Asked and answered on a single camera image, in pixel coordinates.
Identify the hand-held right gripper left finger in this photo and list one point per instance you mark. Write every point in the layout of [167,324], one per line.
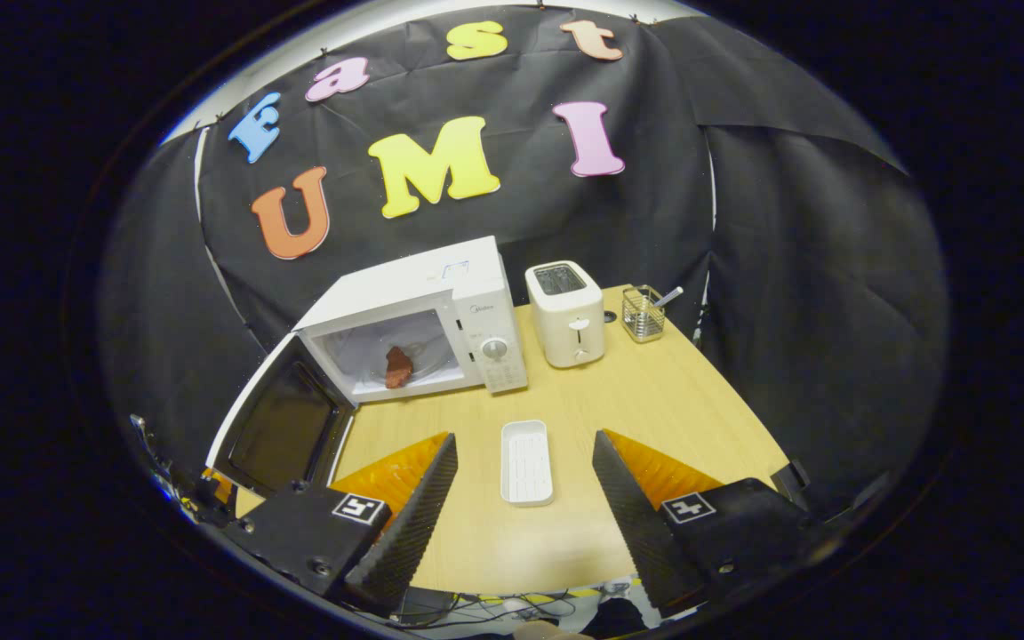
[414,524]

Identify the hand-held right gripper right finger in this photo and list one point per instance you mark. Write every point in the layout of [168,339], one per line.
[636,524]

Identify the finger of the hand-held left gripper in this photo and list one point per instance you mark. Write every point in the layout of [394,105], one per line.
[224,480]

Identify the brown fried chicken piece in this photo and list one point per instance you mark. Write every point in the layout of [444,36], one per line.
[398,369]

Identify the white microwave oven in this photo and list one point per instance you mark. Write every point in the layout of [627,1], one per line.
[405,276]

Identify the white rectangular tray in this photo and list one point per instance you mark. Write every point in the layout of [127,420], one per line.
[526,462]

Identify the black table edge clamp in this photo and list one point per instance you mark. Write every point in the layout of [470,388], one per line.
[792,484]

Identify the white toaster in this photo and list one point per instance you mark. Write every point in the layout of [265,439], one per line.
[565,320]

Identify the black backdrop cloth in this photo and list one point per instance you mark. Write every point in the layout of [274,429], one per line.
[788,267]

